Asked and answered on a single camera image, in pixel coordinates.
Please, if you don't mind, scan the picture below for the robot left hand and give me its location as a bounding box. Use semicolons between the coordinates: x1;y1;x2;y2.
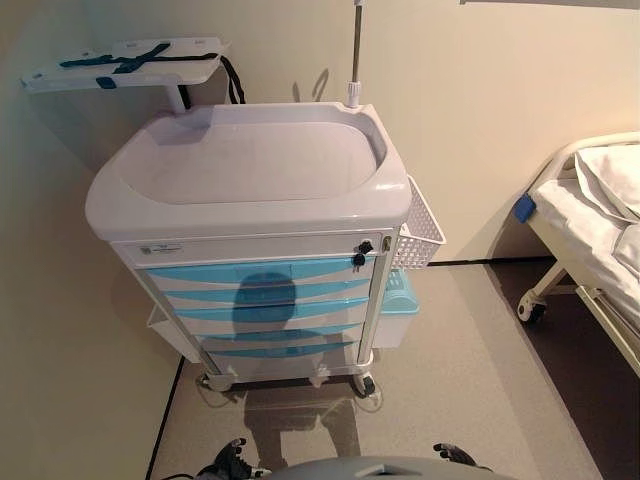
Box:
213;437;274;480

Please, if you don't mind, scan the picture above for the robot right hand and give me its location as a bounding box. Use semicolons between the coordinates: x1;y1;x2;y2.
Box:
431;441;494;474

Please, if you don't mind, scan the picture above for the blue striped cart drawer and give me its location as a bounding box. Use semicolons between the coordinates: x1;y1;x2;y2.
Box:
203;339;362;374
143;257;377;292
160;278;374;312
173;297;370;332
189;320;365;351

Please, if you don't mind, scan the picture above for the white top cart drawer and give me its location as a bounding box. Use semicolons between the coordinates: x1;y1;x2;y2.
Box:
111;231;384;270

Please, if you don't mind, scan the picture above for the grey robot torso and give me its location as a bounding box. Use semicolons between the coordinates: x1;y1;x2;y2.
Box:
271;454;522;480

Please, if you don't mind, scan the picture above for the white bin with blue lid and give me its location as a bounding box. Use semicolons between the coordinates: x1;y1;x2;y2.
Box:
371;268;421;351

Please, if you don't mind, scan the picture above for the bed caster wheel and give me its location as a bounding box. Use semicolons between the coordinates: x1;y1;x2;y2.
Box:
516;291;548;325

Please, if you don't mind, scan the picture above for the white perforated side basket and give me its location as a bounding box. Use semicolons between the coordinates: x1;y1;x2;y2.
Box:
394;174;447;272

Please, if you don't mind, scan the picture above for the blue bed corner bumper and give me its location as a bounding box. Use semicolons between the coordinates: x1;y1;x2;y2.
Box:
514;195;538;224

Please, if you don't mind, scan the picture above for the white medical cart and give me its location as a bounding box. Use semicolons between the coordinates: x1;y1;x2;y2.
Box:
84;101;409;399

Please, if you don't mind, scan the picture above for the white bed sheet mattress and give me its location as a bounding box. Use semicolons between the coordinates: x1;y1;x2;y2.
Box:
528;176;640;332

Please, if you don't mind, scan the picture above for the white pillow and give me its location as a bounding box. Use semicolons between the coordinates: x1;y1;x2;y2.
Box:
573;144;640;224

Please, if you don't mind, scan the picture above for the metal IV pole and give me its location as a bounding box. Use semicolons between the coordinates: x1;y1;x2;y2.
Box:
344;0;366;109

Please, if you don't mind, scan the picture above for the cream hospital bed frame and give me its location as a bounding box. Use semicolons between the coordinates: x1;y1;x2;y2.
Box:
511;130;640;377

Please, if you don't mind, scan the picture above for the black cable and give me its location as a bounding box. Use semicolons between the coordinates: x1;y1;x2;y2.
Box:
218;53;248;106

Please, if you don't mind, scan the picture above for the dark blue strap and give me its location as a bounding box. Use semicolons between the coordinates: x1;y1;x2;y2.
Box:
58;43;172;77

